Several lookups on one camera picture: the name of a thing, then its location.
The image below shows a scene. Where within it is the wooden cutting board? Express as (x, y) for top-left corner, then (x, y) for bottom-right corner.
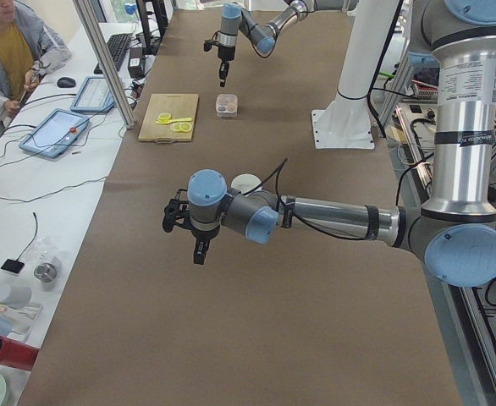
(138, 93), (199, 144)

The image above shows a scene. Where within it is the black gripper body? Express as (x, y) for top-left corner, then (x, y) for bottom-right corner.
(190, 226), (220, 248)
(218, 44), (235, 63)

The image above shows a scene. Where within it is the white bowl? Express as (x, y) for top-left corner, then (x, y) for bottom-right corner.
(231, 173), (262, 195)

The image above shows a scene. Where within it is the black computer mouse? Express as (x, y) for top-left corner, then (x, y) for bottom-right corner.
(57, 77), (77, 89)

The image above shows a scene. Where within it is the red bottle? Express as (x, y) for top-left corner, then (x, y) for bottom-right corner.
(0, 335), (40, 371)

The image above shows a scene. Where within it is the steel cup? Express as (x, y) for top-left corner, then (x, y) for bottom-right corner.
(33, 256), (62, 292)

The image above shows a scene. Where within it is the aluminium profile post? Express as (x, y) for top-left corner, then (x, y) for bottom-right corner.
(73, 0), (135, 129)

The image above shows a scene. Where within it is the lemon slice front left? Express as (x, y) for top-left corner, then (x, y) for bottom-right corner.
(178, 123), (193, 133)

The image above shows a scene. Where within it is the teach pendant far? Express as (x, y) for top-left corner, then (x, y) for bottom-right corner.
(70, 75), (114, 114)

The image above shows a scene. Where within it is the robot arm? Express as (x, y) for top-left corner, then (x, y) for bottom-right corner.
(180, 1), (496, 287)
(203, 1), (358, 88)

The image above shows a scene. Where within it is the yellow plastic knife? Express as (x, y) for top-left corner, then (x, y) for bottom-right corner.
(155, 118), (193, 124)

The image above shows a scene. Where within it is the clear plastic egg box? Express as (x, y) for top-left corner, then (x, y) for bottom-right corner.
(215, 94), (238, 118)

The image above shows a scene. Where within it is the grey cup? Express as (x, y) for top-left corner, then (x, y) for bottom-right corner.
(0, 284), (32, 309)

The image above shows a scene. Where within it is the small black pad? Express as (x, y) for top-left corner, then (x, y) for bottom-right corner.
(0, 259), (25, 275)

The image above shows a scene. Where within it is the lemon slice right pair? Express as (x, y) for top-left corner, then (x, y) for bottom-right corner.
(156, 112), (172, 123)

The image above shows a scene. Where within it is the black keyboard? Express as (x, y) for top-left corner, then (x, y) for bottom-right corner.
(107, 33), (133, 71)

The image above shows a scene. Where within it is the teach pendant near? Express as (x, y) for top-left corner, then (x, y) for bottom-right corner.
(19, 108), (90, 159)

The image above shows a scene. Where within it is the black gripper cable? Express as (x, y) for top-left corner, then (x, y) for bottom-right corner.
(256, 157), (384, 242)

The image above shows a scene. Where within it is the seated person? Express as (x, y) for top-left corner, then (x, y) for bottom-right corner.
(0, 1), (71, 127)

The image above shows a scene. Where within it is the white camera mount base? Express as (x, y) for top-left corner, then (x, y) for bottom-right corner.
(311, 103), (375, 150)

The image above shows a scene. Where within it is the teach pendant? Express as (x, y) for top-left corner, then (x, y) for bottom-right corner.
(70, 75), (114, 114)
(19, 108), (90, 159)

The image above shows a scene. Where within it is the white mount column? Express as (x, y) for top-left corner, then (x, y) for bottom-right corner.
(335, 0), (405, 102)

